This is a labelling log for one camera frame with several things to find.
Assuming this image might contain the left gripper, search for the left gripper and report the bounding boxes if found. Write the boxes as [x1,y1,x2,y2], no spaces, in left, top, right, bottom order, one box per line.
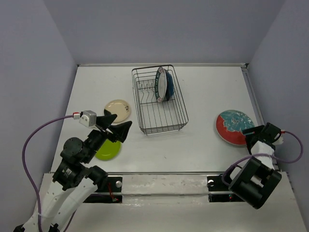
[83,113,133,162]

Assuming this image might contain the white plate teal lettered rim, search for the white plate teal lettered rim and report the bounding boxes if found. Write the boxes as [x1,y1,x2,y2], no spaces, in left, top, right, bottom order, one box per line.
[154,67,168,102]

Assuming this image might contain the dark blue plate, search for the dark blue plate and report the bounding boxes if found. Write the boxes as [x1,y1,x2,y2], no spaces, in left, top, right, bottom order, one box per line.
[165,70,174,101]

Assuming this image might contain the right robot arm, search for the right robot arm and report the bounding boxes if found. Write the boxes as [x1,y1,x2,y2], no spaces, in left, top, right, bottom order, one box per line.
[222,123,281,209]

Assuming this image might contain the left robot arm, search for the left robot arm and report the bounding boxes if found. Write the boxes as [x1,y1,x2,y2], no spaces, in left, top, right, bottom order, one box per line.
[14,111,132,232]

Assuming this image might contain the cream plate with flower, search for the cream plate with flower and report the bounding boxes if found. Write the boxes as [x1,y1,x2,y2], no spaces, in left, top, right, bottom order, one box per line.
[103,99,131,123]

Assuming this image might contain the lime green plate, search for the lime green plate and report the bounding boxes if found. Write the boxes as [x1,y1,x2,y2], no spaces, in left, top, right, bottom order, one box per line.
[95,140,121,161]

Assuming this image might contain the red and teal plate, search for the red and teal plate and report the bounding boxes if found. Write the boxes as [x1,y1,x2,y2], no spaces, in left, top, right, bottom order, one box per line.
[215,110,255,146]

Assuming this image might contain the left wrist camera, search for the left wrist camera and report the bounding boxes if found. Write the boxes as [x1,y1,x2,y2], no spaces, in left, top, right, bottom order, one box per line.
[79,110,97,128]

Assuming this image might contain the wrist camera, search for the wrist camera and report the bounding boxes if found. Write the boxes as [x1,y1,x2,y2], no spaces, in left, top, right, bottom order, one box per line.
[79,110,97,128]
[273,135,284,145]

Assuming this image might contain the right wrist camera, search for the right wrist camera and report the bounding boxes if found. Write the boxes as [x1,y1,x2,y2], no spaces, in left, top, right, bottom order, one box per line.
[273,135,284,145]

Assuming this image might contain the wire dish rack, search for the wire dish rack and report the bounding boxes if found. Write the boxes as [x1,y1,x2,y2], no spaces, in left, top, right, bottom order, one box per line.
[132,64,189,135]

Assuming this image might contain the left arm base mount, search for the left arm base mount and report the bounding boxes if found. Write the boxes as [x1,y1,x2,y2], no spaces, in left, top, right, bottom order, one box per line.
[84,176,123,203]

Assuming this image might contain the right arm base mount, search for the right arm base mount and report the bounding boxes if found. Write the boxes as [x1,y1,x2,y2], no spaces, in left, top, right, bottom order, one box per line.
[207,175,244,203]

